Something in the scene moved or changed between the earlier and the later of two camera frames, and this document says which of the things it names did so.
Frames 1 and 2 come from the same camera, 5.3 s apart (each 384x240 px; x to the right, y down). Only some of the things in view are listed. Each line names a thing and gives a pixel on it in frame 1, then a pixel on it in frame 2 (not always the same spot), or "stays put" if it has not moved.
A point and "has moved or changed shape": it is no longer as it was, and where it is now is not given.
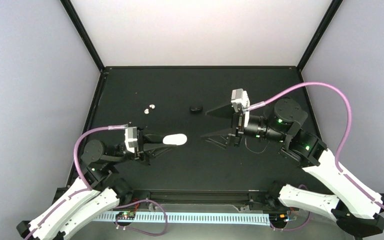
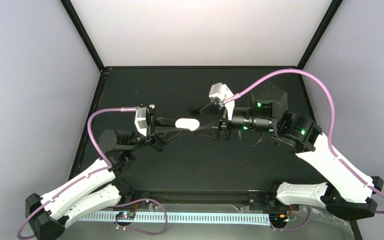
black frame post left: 84,34 stays put
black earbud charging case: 196,109 stays put
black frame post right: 334,5 stays put
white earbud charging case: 177,139 has moved or changed shape
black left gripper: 148,138 to 153,140
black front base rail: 200,196 stays put
